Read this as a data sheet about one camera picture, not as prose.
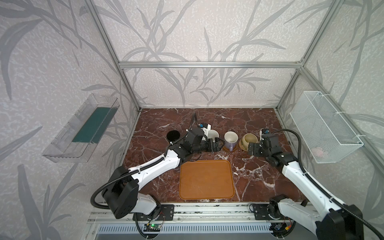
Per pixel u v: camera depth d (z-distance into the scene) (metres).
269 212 0.72
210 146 0.68
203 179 0.84
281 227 0.74
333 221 0.38
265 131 0.73
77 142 0.63
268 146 0.63
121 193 0.41
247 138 0.94
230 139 0.98
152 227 0.71
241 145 0.97
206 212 0.75
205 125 0.72
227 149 0.94
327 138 0.61
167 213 0.74
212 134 0.96
